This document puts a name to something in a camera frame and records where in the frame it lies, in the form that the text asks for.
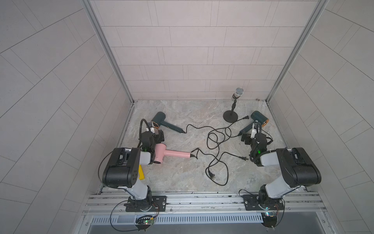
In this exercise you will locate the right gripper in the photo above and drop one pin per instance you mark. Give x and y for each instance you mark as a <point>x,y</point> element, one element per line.
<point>254,137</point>

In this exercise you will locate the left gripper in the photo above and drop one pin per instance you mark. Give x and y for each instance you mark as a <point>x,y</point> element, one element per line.
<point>158,136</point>

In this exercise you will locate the pink hair dryer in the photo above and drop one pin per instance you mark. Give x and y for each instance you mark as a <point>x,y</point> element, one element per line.
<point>161,151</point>

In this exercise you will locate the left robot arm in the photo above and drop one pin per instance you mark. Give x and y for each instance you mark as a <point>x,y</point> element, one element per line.
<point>122,172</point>

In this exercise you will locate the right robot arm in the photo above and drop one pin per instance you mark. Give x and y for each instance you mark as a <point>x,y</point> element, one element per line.
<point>297,169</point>

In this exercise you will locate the left green hair dryer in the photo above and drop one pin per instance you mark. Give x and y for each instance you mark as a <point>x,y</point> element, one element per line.
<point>159,119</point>

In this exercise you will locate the green hair dryer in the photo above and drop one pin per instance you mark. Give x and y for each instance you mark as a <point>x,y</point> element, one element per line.
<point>257,117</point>
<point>159,119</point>

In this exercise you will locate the right green hair dryer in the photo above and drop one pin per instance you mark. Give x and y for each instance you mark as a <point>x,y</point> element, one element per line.
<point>257,117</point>

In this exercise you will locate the yellow triangular plastic piece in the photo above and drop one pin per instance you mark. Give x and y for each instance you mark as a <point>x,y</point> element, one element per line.
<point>141,173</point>

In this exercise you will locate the microphone on black stand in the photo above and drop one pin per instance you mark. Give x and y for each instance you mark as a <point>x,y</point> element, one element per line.
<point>231,116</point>

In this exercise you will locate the right circuit board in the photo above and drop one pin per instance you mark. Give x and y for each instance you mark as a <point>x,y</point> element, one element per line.
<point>270,220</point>

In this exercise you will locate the circuit board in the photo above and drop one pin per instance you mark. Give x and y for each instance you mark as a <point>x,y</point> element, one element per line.
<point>270,220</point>
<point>145,220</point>

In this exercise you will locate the left circuit board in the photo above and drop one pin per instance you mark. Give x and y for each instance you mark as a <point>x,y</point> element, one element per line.
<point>145,220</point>

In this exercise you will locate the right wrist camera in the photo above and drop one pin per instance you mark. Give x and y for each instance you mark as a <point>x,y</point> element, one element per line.
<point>256,129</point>

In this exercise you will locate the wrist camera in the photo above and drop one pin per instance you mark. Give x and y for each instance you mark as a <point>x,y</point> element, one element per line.
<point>152,127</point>
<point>256,129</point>

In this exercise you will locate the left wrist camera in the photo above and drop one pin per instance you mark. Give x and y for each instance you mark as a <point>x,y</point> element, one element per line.
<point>152,127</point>

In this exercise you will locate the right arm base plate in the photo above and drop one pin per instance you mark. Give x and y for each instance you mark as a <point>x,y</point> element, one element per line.
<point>258,203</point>

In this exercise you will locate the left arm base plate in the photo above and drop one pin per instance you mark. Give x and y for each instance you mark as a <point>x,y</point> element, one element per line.
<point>154,204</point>

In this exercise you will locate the aluminium rail frame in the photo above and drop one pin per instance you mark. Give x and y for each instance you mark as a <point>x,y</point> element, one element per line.
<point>200,202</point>

